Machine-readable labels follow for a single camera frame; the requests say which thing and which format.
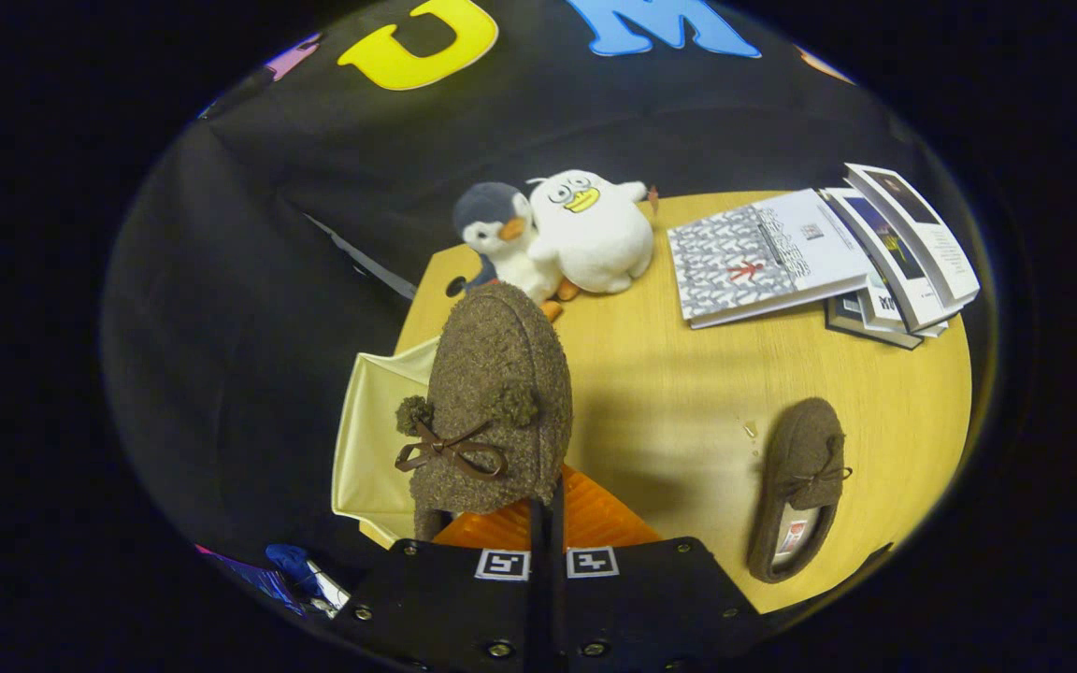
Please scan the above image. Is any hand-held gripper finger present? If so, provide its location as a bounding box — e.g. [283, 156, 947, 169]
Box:
[553, 465, 771, 673]
[333, 500, 547, 673]

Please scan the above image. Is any brown fuzzy slipper shoe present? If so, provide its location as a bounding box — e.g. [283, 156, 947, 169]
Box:
[395, 282, 575, 543]
[747, 397, 854, 585]

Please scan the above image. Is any beige fabric storage box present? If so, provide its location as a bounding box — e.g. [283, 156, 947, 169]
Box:
[331, 336, 441, 548]

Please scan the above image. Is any blue object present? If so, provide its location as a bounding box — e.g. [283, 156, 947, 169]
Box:
[266, 544, 317, 582]

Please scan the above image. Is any colourful screen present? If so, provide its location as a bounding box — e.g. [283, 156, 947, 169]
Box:
[194, 544, 308, 618]

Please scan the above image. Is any grey penguin plush toy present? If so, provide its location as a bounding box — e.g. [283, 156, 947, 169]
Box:
[450, 181, 582, 323]

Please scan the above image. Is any white duck plush toy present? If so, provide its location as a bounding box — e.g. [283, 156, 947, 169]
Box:
[526, 169, 656, 295]

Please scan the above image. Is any grey patterned book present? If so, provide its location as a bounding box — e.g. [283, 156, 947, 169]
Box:
[668, 189, 871, 330]

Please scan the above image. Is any dark cover book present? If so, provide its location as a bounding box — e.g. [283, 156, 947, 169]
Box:
[825, 292, 925, 351]

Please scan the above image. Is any white book black lettering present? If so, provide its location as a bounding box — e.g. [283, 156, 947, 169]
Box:
[852, 280, 949, 338]

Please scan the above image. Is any white book dark picture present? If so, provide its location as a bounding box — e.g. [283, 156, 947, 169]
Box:
[842, 163, 981, 309]

